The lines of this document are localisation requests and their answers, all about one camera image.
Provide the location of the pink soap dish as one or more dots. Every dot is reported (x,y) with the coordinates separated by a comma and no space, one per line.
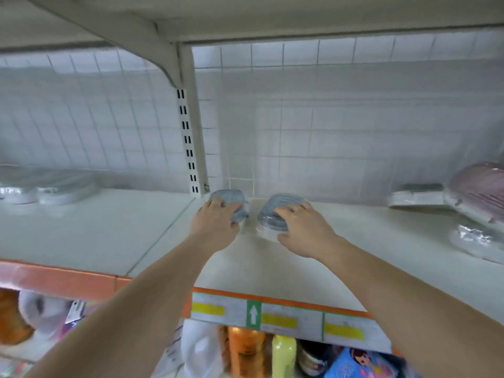
(480,189)

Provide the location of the yellow plastic bottle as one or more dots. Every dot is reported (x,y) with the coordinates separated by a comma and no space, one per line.
(283,358)

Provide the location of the person's right hand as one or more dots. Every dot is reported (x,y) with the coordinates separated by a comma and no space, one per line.
(307,232)

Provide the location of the blue product pack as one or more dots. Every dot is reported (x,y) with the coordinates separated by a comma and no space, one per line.
(362,364)

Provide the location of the person's right forearm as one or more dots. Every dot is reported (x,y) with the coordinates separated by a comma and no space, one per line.
(417,311)

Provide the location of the person's left forearm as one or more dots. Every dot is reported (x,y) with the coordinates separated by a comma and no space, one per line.
(134,319)

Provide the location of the dark plastic bottle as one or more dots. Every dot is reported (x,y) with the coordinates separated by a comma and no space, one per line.
(311,359)

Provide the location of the orange metal store shelving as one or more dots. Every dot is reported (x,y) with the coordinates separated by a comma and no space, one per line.
(47,279)

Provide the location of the person's left hand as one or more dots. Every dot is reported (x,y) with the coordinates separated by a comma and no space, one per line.
(216,228)

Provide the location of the yellow shelf price label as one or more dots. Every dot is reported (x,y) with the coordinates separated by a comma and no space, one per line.
(346,330)
(209,308)
(279,320)

